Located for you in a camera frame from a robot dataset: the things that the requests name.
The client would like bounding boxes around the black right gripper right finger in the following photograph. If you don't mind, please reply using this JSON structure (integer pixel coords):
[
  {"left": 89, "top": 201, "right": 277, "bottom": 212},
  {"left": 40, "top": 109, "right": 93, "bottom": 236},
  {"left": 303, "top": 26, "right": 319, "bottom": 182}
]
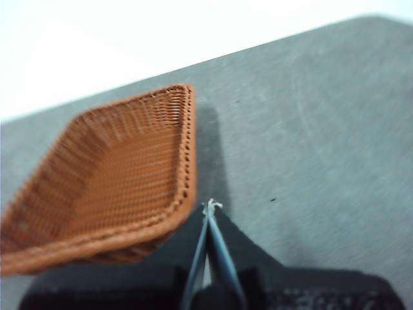
[{"left": 193, "top": 200, "right": 405, "bottom": 310}]

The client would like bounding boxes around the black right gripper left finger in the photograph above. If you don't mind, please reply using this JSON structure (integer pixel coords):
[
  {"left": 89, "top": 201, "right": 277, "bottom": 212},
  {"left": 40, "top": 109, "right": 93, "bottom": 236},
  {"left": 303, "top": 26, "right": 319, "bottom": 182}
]
[{"left": 19, "top": 200, "right": 211, "bottom": 310}]

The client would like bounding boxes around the brown woven wicker basket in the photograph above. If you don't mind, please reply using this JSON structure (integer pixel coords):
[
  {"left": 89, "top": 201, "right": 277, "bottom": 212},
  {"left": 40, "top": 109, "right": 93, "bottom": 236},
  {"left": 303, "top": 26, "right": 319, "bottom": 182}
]
[{"left": 0, "top": 83, "right": 197, "bottom": 276}]

